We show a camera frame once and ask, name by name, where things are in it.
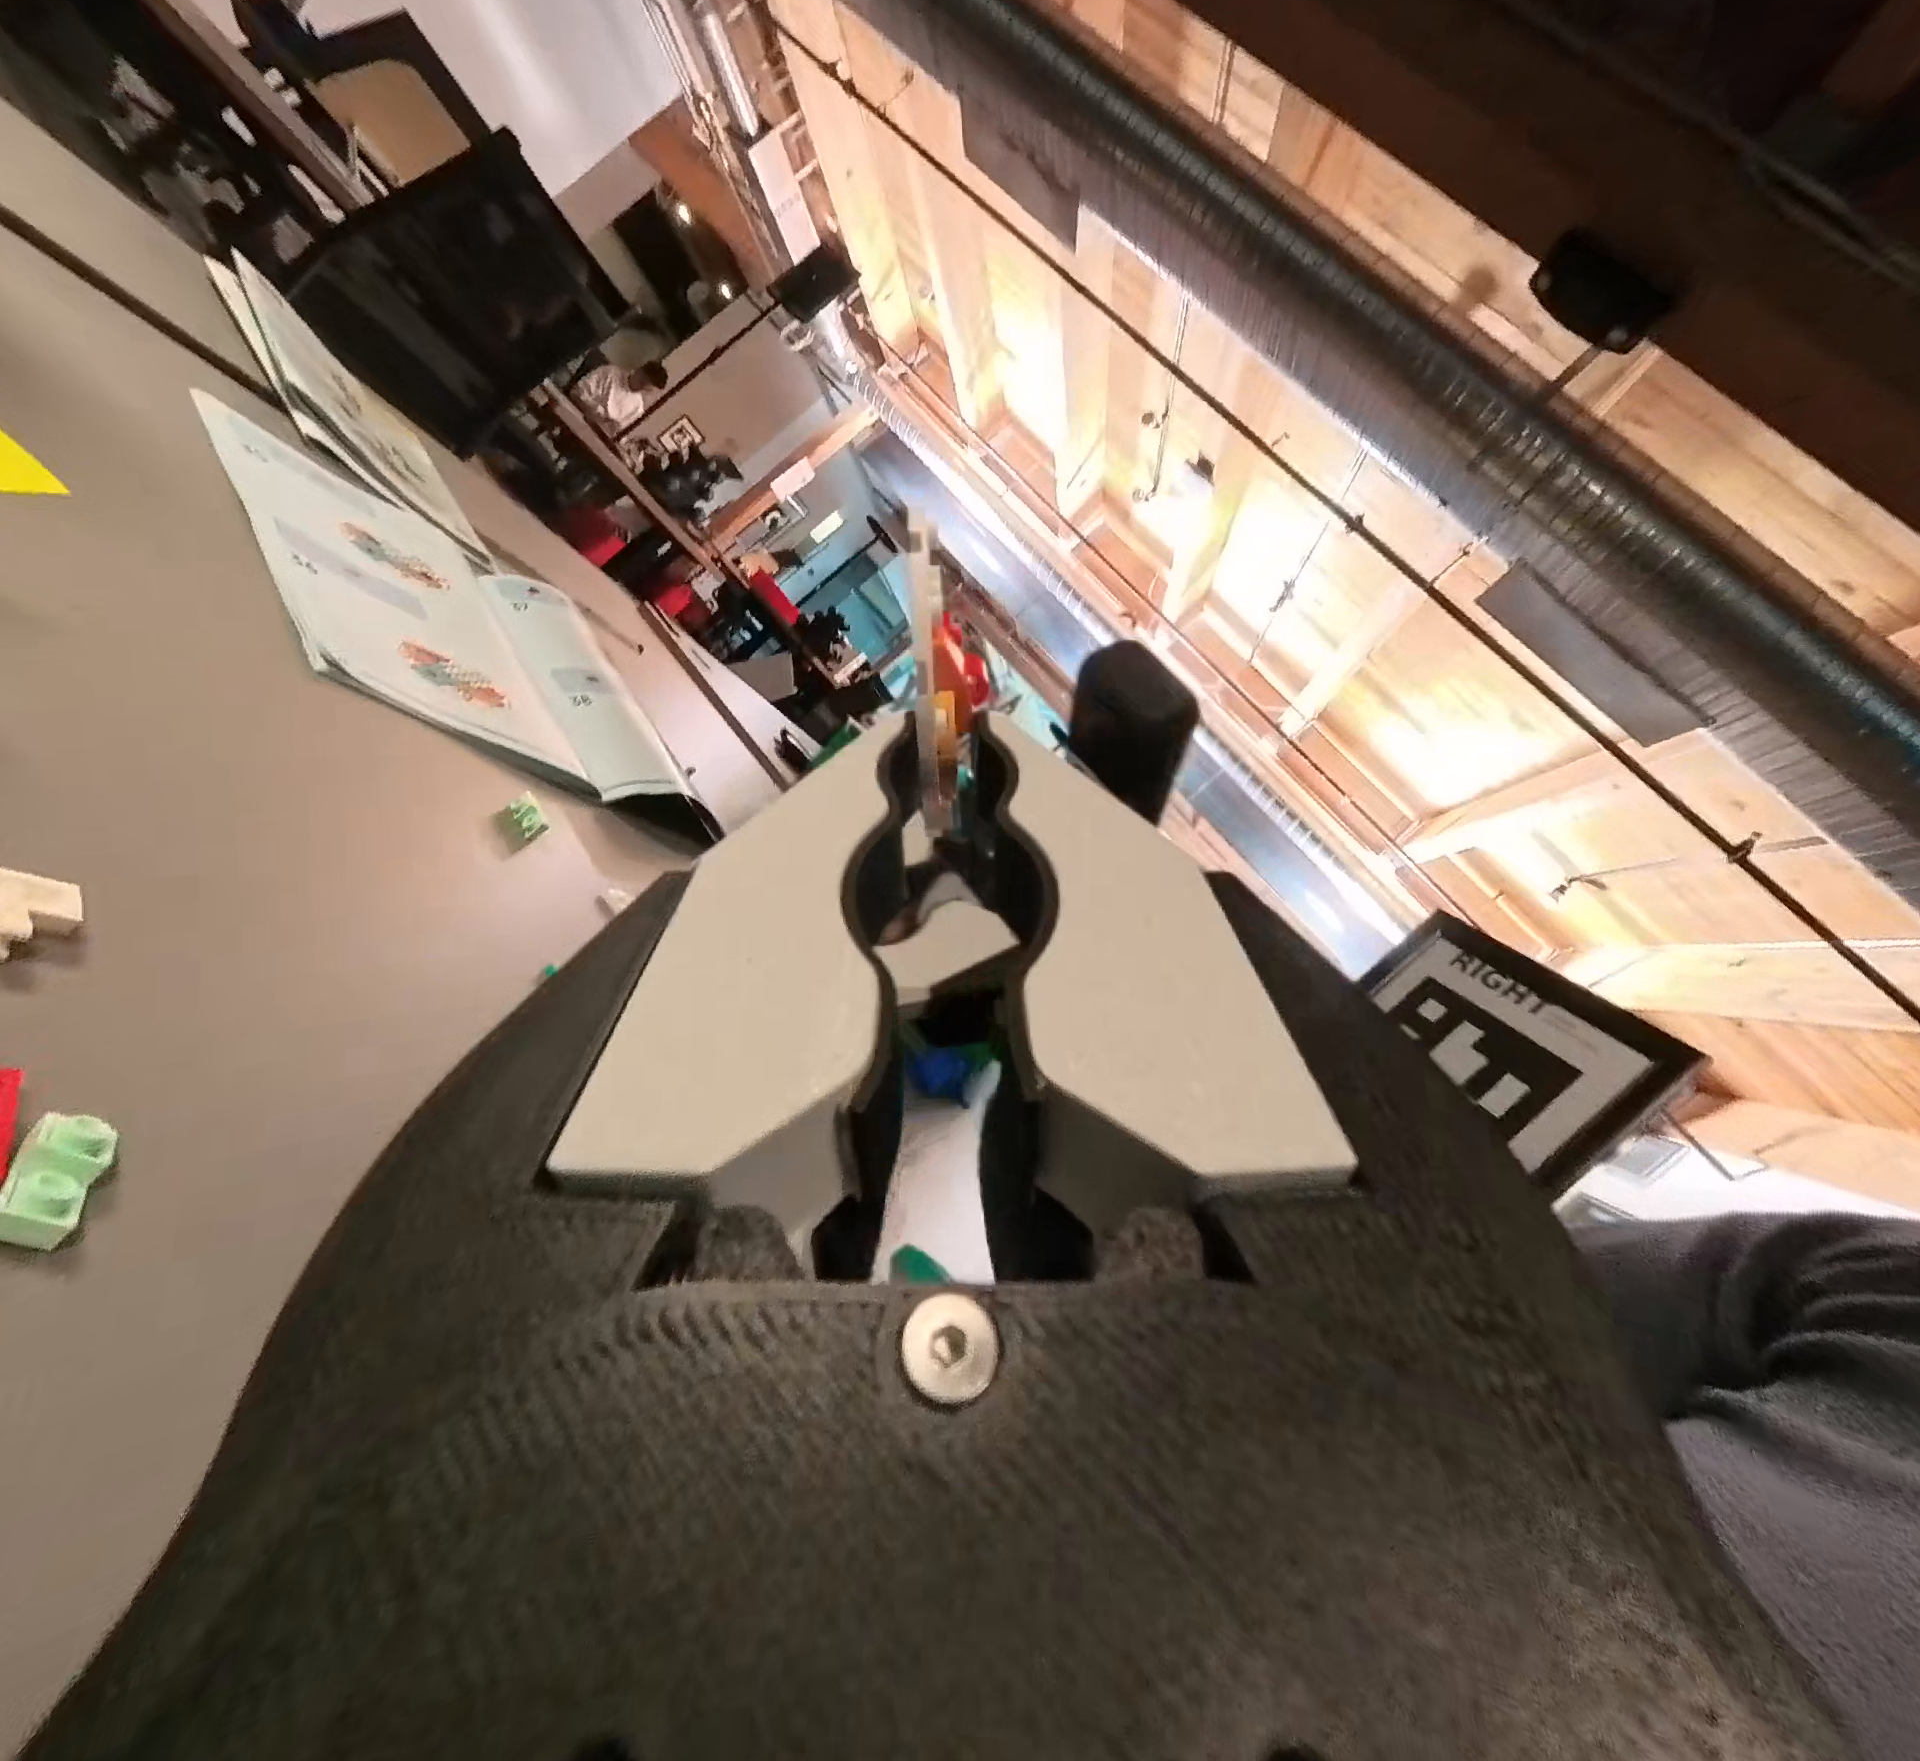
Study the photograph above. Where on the mint green lego brick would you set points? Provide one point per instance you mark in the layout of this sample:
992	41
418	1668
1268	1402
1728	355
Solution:
524	819
61	1185

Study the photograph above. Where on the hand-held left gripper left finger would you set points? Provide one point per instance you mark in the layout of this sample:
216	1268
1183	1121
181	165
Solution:
721	1024

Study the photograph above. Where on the open lego instruction booklet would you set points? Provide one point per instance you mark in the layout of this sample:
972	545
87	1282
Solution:
406	592

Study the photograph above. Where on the colourful lego plate model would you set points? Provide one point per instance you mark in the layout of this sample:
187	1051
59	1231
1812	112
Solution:
921	621

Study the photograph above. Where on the yellow sticky note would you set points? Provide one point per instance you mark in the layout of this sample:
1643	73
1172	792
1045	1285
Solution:
26	469

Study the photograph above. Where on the silver ventilation duct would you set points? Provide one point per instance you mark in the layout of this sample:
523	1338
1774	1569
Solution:
1349	335

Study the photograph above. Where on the black framed marker sign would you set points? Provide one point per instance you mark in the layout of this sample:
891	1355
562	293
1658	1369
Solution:
1530	1055

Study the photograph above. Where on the white stepped lego piece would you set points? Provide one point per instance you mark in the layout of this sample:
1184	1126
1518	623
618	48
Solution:
37	905

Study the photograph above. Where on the black ceiling device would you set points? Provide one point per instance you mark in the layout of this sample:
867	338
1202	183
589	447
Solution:
1605	282

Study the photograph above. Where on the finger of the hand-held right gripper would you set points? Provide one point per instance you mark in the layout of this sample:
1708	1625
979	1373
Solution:
945	954

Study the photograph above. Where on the black office chair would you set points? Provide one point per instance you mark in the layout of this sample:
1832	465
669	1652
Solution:
451	291

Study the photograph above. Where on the instruction booklet with picture cover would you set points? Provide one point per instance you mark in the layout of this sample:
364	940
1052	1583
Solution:
360	411

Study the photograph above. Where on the closed instruction booklet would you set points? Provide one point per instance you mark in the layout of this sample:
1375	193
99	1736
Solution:
241	322

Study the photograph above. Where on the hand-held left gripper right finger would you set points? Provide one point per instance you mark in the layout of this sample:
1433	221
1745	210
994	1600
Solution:
1184	1024

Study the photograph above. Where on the red lego plate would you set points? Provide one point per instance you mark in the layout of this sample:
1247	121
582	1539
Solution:
9	1123

